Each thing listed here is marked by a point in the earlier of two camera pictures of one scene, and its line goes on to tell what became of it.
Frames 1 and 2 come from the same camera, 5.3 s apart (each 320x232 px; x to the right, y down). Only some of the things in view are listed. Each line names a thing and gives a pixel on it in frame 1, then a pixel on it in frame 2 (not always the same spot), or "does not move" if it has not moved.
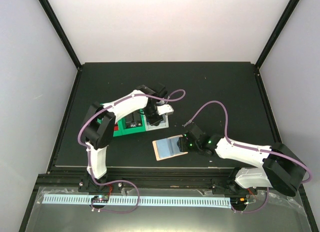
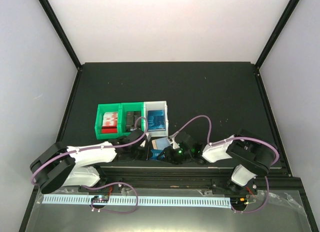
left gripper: [154, 121] → [146, 154]
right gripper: [182, 146] → [168, 156]
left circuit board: [100, 199] does not move
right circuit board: [238, 201] does not move
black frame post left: [45, 3] does not move
